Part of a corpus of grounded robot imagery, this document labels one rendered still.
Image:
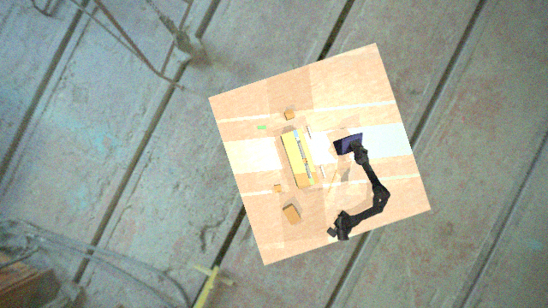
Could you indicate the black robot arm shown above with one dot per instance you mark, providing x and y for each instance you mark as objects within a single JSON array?
[{"x": 346, "y": 224}]

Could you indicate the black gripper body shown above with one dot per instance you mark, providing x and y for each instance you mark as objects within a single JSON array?
[{"x": 331, "y": 231}]

